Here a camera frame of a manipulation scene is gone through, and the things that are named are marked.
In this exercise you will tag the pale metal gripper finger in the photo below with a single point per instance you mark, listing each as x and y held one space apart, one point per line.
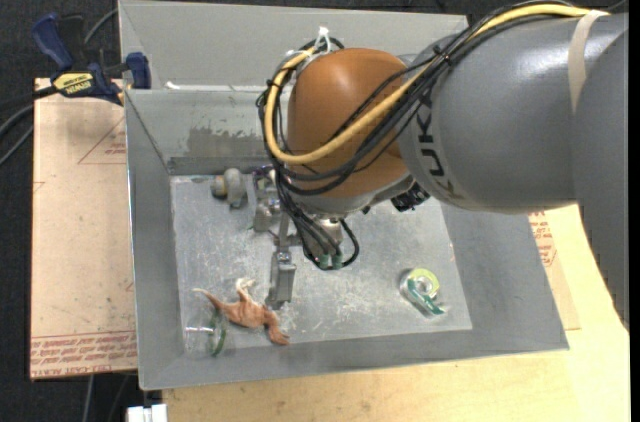
262 215
282 280

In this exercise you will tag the grey beige rounded object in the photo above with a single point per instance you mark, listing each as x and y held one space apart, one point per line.
227 185

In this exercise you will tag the brown toy dinosaur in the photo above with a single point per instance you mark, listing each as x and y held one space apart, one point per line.
247 312

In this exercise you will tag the grey metal bin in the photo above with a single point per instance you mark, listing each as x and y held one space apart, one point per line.
210 260

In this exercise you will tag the clear glass with green tint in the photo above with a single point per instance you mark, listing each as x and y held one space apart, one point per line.
205 335

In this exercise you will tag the black cylinder on white bracket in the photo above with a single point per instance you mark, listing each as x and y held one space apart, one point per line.
410 200

